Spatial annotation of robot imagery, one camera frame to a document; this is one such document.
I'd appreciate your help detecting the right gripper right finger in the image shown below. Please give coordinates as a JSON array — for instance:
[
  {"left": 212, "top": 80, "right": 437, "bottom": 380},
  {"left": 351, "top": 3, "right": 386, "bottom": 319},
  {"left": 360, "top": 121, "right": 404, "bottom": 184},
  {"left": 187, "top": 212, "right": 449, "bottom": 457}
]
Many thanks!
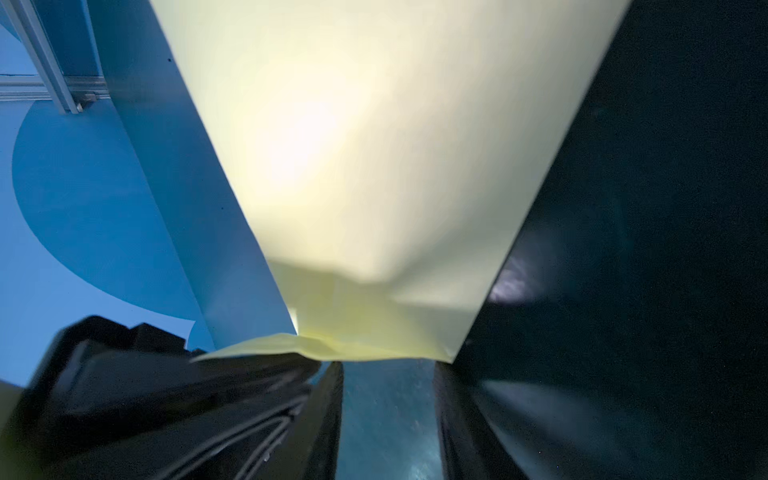
[{"left": 433, "top": 362, "right": 526, "bottom": 480}]

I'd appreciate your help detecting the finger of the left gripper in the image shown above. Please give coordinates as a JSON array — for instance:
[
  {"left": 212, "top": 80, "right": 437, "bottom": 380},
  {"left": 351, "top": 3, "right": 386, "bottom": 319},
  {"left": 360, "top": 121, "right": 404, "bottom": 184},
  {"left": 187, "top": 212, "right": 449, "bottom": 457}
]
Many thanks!
[{"left": 1, "top": 316, "right": 320, "bottom": 479}]

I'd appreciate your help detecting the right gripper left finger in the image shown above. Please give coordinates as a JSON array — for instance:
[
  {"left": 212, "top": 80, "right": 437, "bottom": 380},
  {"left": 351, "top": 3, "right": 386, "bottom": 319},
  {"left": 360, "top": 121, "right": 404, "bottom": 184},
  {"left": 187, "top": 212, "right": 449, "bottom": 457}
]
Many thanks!
[{"left": 254, "top": 362, "right": 344, "bottom": 480}]

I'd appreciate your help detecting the yellow square paper sheet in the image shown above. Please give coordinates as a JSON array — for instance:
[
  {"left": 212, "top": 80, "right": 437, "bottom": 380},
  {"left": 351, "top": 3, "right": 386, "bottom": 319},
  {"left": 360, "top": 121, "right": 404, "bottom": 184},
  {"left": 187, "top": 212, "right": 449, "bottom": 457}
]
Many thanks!
[{"left": 152, "top": 1, "right": 628, "bottom": 362}]

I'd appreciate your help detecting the rear aluminium frame crossbar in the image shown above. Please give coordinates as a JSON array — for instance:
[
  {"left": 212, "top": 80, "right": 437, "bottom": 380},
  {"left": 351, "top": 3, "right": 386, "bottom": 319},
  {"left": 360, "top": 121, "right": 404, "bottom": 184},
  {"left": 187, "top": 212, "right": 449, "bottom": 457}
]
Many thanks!
[{"left": 1, "top": 74, "right": 110, "bottom": 102}]

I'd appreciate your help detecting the left aluminium frame post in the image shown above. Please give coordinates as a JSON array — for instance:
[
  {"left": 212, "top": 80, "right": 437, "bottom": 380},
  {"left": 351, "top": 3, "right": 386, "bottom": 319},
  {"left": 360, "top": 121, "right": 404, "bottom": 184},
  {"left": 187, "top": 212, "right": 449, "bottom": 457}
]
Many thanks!
[{"left": 1, "top": 0, "right": 83, "bottom": 114}]

